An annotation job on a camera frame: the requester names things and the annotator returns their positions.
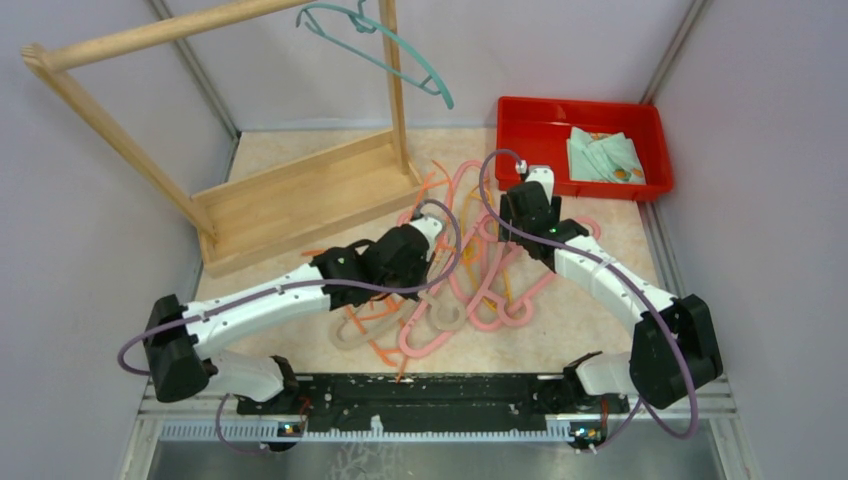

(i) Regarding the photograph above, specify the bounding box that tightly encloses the teal plastic hanger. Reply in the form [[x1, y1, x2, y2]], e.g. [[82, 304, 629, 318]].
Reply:
[[295, 1, 456, 110]]

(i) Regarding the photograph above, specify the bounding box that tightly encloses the orange plastic hanger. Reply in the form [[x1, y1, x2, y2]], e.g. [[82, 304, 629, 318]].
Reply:
[[397, 160, 451, 225], [336, 297, 416, 372]]

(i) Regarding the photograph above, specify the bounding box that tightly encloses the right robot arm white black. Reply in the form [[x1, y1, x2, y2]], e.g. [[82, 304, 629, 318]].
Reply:
[[499, 181, 724, 412]]

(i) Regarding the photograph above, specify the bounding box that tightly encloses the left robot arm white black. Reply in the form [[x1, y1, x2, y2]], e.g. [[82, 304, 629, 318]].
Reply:
[[142, 216, 444, 414]]

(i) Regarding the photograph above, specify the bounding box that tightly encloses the yellow thin hanger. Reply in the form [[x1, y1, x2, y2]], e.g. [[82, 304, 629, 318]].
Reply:
[[459, 189, 514, 312]]

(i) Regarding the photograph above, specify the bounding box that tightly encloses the pink plastic hanger front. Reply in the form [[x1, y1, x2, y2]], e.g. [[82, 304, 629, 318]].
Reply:
[[398, 214, 546, 359]]

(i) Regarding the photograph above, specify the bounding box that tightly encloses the pink plastic hanger back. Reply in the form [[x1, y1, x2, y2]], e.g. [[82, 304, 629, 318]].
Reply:
[[397, 160, 492, 230]]

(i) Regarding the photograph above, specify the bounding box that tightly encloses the beige plastic hanger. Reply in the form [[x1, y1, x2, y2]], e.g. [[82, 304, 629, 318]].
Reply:
[[329, 292, 467, 350]]

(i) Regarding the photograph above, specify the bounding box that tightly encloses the folded mint cloth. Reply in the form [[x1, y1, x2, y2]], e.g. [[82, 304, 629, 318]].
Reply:
[[566, 127, 646, 185]]

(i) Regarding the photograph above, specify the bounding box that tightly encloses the wooden hanger rack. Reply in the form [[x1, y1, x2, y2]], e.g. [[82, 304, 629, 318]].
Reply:
[[20, 1, 422, 275]]

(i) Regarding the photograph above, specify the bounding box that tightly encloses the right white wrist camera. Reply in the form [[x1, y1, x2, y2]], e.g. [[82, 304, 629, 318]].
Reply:
[[515, 160, 555, 201]]

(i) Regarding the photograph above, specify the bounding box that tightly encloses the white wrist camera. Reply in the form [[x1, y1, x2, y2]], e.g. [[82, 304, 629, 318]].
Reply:
[[515, 160, 555, 201], [409, 215, 445, 251]]

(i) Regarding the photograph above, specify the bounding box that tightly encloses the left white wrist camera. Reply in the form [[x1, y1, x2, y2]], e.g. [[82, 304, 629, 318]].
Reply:
[[409, 215, 445, 251]]

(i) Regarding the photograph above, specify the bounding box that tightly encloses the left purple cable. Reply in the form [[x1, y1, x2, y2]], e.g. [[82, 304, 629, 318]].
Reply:
[[117, 198, 463, 458]]

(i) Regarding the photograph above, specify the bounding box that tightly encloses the purple cable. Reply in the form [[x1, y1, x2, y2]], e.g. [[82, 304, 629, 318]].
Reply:
[[478, 149, 700, 442], [117, 198, 463, 458]]

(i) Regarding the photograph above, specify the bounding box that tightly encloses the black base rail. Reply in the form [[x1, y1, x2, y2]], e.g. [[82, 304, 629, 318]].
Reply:
[[237, 373, 630, 433]]

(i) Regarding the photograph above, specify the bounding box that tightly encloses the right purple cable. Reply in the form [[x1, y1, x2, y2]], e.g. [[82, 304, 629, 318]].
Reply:
[[478, 149, 700, 442]]

